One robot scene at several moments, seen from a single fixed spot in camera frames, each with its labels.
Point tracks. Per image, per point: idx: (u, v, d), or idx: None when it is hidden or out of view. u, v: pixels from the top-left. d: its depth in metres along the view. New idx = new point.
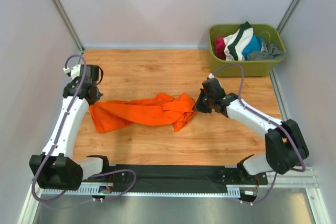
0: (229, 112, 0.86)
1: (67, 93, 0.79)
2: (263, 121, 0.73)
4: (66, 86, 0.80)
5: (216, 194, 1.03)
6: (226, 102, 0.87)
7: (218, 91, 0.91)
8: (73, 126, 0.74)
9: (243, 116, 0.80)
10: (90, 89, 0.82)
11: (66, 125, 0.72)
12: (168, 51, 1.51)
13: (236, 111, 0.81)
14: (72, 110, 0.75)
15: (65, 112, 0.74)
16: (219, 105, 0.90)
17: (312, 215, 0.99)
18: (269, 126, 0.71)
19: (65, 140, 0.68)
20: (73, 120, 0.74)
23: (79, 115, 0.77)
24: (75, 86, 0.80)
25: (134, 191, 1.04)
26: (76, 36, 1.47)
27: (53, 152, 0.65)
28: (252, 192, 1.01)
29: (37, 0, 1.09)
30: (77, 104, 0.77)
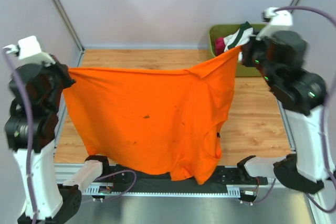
0: (293, 112, 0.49)
1: (14, 144, 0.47)
2: (322, 165, 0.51)
4: (6, 130, 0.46)
5: (216, 194, 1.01)
6: (307, 106, 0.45)
7: (297, 65, 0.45)
8: (46, 180, 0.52)
9: (308, 138, 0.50)
10: (43, 125, 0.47)
11: (38, 187, 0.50)
12: (168, 51, 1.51)
13: (308, 128, 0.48)
14: (34, 170, 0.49)
15: (27, 176, 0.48)
16: (293, 93, 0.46)
17: (312, 216, 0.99)
18: (320, 176, 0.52)
19: (45, 202, 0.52)
20: (41, 178, 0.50)
23: (46, 163, 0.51)
24: (21, 129, 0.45)
25: (134, 191, 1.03)
26: (76, 36, 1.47)
27: (39, 215, 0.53)
28: (252, 192, 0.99)
29: None
30: (38, 160, 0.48)
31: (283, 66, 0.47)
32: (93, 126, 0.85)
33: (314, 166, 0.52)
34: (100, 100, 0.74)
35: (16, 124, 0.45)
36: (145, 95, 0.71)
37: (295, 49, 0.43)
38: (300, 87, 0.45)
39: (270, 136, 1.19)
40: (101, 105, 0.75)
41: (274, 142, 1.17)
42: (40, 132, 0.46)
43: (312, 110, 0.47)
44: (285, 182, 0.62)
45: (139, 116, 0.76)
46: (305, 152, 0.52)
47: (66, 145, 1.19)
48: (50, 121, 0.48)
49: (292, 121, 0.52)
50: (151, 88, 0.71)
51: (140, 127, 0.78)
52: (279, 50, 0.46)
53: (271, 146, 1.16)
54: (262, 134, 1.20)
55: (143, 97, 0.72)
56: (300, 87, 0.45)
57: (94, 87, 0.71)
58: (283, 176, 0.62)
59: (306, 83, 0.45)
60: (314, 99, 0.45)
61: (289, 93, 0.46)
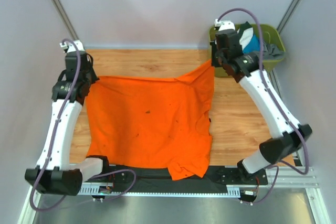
0: (243, 82, 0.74)
1: (56, 95, 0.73)
2: (281, 117, 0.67)
4: (55, 87, 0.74)
5: (216, 194, 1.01)
6: (245, 69, 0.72)
7: (234, 47, 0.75)
8: (66, 135, 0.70)
9: (261, 96, 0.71)
10: (81, 88, 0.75)
11: (59, 134, 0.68)
12: (168, 51, 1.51)
13: (255, 88, 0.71)
14: (64, 117, 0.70)
15: (56, 119, 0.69)
16: (234, 65, 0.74)
17: (312, 216, 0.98)
18: (285, 127, 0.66)
19: (59, 151, 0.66)
20: (65, 127, 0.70)
23: (70, 123, 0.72)
24: (65, 86, 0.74)
25: (134, 191, 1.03)
26: (76, 36, 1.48)
27: (48, 166, 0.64)
28: (252, 192, 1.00)
29: None
30: (69, 109, 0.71)
31: (226, 48, 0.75)
32: (109, 116, 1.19)
33: (275, 119, 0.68)
34: (120, 102, 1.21)
35: (62, 84, 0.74)
36: (149, 96, 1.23)
37: (227, 35, 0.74)
38: (237, 60, 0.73)
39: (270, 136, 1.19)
40: (121, 105, 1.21)
41: None
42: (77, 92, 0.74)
43: (251, 73, 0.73)
44: (272, 158, 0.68)
45: (143, 111, 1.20)
46: (267, 113, 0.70)
47: None
48: (82, 86, 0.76)
49: (248, 89, 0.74)
50: (154, 92, 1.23)
51: (147, 121, 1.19)
52: (223, 41, 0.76)
53: None
54: (262, 134, 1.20)
55: (147, 98, 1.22)
56: (240, 61, 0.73)
57: (115, 90, 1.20)
58: (268, 153, 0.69)
59: (242, 57, 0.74)
60: (249, 66, 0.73)
61: (233, 66, 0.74)
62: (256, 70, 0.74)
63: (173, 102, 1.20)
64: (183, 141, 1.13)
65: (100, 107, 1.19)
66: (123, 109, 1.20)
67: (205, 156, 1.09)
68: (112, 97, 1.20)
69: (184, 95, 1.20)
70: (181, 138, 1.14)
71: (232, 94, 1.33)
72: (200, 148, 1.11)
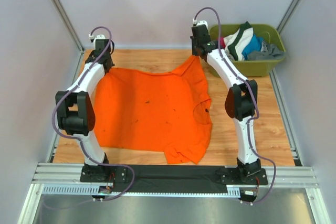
0: (209, 58, 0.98)
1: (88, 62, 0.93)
2: (232, 76, 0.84)
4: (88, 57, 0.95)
5: (216, 194, 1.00)
6: (208, 47, 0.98)
7: (203, 36, 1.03)
8: (91, 82, 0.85)
9: (219, 62, 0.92)
10: (106, 62, 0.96)
11: (87, 77, 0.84)
12: (168, 51, 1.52)
13: (215, 60, 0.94)
14: (92, 70, 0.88)
15: (86, 69, 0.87)
16: (202, 48, 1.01)
17: (312, 216, 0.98)
18: (235, 81, 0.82)
19: (86, 85, 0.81)
20: (91, 76, 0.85)
23: (95, 77, 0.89)
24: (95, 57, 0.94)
25: (133, 191, 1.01)
26: (76, 36, 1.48)
27: (75, 91, 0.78)
28: (252, 192, 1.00)
29: (38, 0, 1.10)
30: (97, 67, 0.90)
31: (197, 36, 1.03)
32: (115, 103, 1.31)
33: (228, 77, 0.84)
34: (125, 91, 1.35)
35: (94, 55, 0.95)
36: (151, 87, 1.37)
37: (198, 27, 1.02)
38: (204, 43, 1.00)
39: (269, 136, 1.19)
40: (126, 93, 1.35)
41: (274, 142, 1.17)
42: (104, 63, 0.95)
43: (212, 51, 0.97)
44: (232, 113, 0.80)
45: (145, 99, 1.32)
46: (224, 75, 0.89)
47: (66, 145, 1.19)
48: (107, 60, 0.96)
49: (212, 63, 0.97)
50: (155, 83, 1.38)
51: (147, 108, 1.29)
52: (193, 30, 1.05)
53: (271, 146, 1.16)
54: (262, 134, 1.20)
55: (148, 88, 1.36)
56: (205, 44, 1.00)
57: (121, 81, 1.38)
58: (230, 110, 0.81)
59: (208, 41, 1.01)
60: (212, 46, 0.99)
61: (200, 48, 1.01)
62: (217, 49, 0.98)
63: (173, 92, 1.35)
64: (181, 128, 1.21)
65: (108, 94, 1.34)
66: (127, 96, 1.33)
67: (201, 142, 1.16)
68: (118, 86, 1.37)
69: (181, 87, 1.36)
70: (179, 125, 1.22)
71: None
72: (197, 135, 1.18)
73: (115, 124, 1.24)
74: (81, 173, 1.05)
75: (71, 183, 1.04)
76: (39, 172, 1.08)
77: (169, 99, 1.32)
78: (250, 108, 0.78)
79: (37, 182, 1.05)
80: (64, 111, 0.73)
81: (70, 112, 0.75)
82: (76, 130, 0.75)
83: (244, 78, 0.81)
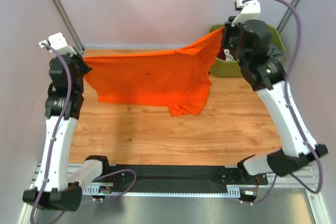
0: (262, 93, 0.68)
1: (50, 112, 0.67)
2: (298, 138, 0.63)
4: (48, 103, 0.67)
5: (216, 194, 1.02)
6: (268, 82, 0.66)
7: (261, 50, 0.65)
8: (63, 153, 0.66)
9: (277, 110, 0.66)
10: (75, 103, 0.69)
11: (55, 156, 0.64)
12: (168, 51, 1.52)
13: (276, 104, 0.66)
14: (59, 135, 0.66)
15: (51, 139, 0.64)
16: (255, 74, 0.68)
17: (312, 216, 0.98)
18: (302, 148, 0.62)
19: (56, 172, 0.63)
20: (61, 146, 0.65)
23: (67, 135, 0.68)
24: (58, 102, 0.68)
25: (134, 191, 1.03)
26: (76, 36, 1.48)
27: (46, 188, 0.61)
28: (252, 192, 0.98)
29: (38, 0, 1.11)
30: (63, 127, 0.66)
31: (252, 50, 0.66)
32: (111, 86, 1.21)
33: (292, 139, 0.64)
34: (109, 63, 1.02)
35: (55, 98, 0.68)
36: (145, 64, 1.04)
37: (259, 38, 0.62)
38: (260, 68, 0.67)
39: (270, 136, 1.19)
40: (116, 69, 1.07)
41: (274, 142, 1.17)
42: (72, 107, 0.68)
43: (274, 85, 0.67)
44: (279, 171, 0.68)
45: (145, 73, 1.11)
46: (283, 129, 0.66)
47: None
48: (77, 100, 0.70)
49: (265, 100, 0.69)
50: (150, 62, 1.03)
51: (147, 82, 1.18)
52: (248, 38, 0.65)
53: (271, 146, 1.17)
54: (262, 134, 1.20)
55: (143, 64, 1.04)
56: (262, 69, 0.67)
57: (101, 61, 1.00)
58: (275, 165, 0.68)
59: (265, 64, 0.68)
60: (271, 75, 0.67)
61: (253, 75, 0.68)
62: (279, 80, 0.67)
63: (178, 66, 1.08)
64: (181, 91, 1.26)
65: (99, 80, 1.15)
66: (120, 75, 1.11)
67: (200, 98, 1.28)
68: (104, 70, 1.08)
69: (191, 64, 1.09)
70: (179, 90, 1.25)
71: (231, 94, 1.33)
72: (196, 94, 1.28)
73: (120, 93, 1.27)
74: None
75: None
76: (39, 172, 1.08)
77: (172, 77, 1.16)
78: None
79: None
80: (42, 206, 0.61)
81: None
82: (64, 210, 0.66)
83: (314, 144, 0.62)
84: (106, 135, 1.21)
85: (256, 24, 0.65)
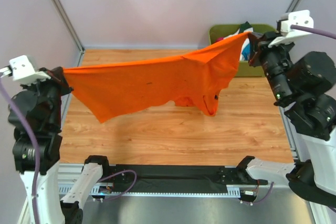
0: (315, 139, 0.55)
1: (21, 167, 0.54)
2: None
4: (14, 155, 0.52)
5: (216, 194, 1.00)
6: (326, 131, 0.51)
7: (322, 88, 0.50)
8: (52, 201, 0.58)
9: (329, 159, 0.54)
10: (49, 149, 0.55)
11: (41, 210, 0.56)
12: (168, 51, 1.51)
13: (329, 151, 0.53)
14: (40, 191, 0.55)
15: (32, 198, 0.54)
16: (310, 120, 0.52)
17: (312, 216, 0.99)
18: None
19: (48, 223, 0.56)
20: (45, 200, 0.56)
23: (51, 184, 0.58)
24: (27, 155, 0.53)
25: (134, 191, 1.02)
26: (76, 36, 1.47)
27: None
28: (252, 192, 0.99)
29: None
30: (44, 182, 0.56)
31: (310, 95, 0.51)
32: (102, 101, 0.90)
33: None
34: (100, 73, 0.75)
35: (23, 149, 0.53)
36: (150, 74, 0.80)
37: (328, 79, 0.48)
38: (317, 114, 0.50)
39: (270, 136, 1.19)
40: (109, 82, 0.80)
41: (274, 142, 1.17)
42: (46, 155, 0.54)
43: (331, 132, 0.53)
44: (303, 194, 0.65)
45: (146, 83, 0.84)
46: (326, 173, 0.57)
47: (66, 145, 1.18)
48: (53, 144, 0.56)
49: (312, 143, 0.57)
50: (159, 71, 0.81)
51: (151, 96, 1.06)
52: (305, 74, 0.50)
53: (271, 146, 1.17)
54: (262, 134, 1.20)
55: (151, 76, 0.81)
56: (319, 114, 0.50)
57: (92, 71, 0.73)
58: (302, 190, 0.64)
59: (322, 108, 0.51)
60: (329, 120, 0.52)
61: (309, 121, 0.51)
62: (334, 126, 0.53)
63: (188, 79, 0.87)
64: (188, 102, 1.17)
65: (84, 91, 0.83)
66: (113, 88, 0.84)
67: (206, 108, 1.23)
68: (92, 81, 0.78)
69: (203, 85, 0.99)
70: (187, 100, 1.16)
71: (231, 94, 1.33)
72: None
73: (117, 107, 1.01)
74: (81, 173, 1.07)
75: (72, 183, 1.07)
76: None
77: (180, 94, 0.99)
78: None
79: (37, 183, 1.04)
80: None
81: None
82: None
83: None
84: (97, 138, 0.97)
85: (318, 61, 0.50)
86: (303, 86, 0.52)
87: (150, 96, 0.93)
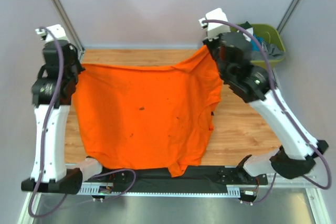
0: (256, 105, 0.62)
1: (38, 99, 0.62)
2: (301, 140, 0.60)
4: (34, 88, 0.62)
5: (216, 194, 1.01)
6: (260, 93, 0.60)
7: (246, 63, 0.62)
8: (58, 144, 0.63)
9: (279, 121, 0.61)
10: (65, 87, 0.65)
11: (48, 148, 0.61)
12: (168, 51, 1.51)
13: (271, 112, 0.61)
14: (50, 125, 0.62)
15: (43, 130, 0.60)
16: (245, 86, 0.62)
17: (312, 216, 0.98)
18: (305, 150, 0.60)
19: (52, 163, 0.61)
20: (53, 141, 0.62)
23: (61, 123, 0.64)
24: (45, 88, 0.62)
25: (134, 191, 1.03)
26: (76, 36, 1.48)
27: (43, 178, 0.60)
28: (252, 192, 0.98)
29: None
30: (54, 116, 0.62)
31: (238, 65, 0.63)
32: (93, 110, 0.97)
33: (295, 144, 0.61)
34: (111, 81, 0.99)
35: (42, 84, 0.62)
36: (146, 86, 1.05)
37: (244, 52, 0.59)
38: (248, 81, 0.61)
39: (270, 136, 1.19)
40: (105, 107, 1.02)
41: (274, 142, 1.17)
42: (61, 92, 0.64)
43: (266, 95, 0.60)
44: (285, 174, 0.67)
45: (136, 108, 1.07)
46: (285, 136, 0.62)
47: (66, 145, 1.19)
48: (70, 84, 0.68)
49: (262, 113, 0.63)
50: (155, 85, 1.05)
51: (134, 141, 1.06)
52: (230, 52, 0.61)
53: (271, 146, 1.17)
54: (262, 134, 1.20)
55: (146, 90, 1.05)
56: (252, 83, 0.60)
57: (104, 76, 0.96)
58: (285, 171, 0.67)
59: (251, 75, 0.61)
60: (262, 86, 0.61)
61: (242, 87, 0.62)
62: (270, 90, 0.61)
63: (176, 99, 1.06)
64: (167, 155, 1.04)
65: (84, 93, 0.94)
66: (108, 106, 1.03)
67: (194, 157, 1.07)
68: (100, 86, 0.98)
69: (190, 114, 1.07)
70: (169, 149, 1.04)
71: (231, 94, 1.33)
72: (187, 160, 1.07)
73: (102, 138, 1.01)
74: None
75: None
76: None
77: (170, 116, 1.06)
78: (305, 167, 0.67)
79: None
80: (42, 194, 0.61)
81: None
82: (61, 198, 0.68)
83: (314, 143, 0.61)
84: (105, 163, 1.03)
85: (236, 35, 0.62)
86: (230, 60, 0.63)
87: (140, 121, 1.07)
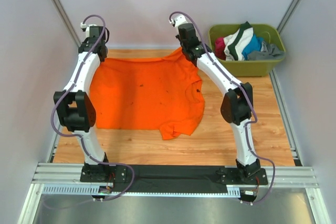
0: (199, 63, 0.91)
1: (82, 50, 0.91)
2: (226, 80, 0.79)
4: (81, 45, 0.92)
5: (216, 194, 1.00)
6: (198, 54, 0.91)
7: (192, 39, 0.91)
8: (88, 74, 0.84)
9: (211, 68, 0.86)
10: (101, 49, 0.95)
11: (83, 70, 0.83)
12: (169, 51, 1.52)
13: (206, 65, 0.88)
14: (87, 62, 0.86)
15: (82, 62, 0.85)
16: (191, 53, 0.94)
17: (312, 216, 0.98)
18: (230, 86, 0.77)
19: (83, 81, 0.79)
20: (87, 68, 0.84)
23: (93, 67, 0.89)
24: (88, 44, 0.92)
25: (133, 191, 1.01)
26: (77, 36, 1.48)
27: (73, 89, 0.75)
28: (252, 192, 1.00)
29: None
30: (92, 57, 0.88)
31: (186, 40, 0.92)
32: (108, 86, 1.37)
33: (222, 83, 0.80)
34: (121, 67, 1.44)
35: (86, 43, 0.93)
36: (146, 72, 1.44)
37: (186, 30, 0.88)
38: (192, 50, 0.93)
39: (270, 136, 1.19)
40: (112, 85, 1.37)
41: (274, 142, 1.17)
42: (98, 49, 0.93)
43: (202, 55, 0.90)
44: (229, 117, 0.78)
45: (138, 84, 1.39)
46: (218, 80, 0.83)
47: (66, 145, 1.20)
48: (104, 48, 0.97)
49: (203, 68, 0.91)
50: (150, 70, 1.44)
51: (139, 108, 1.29)
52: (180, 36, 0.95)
53: (271, 146, 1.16)
54: (262, 134, 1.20)
55: (147, 73, 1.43)
56: (194, 50, 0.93)
57: (117, 64, 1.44)
58: (227, 115, 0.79)
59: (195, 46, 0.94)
60: (200, 51, 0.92)
61: (189, 54, 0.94)
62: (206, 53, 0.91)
63: (169, 77, 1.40)
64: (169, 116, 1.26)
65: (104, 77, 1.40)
66: (119, 85, 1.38)
67: (190, 119, 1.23)
68: (113, 71, 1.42)
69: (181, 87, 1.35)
70: (165, 113, 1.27)
71: None
72: (185, 124, 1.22)
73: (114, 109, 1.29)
74: (81, 173, 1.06)
75: (71, 183, 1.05)
76: (39, 172, 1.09)
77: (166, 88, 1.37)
78: (246, 112, 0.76)
79: (37, 182, 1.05)
80: (64, 109, 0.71)
81: (70, 109, 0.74)
82: (78, 127, 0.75)
83: (238, 82, 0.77)
84: (102, 145, 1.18)
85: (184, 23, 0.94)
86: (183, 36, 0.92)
87: (143, 95, 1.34)
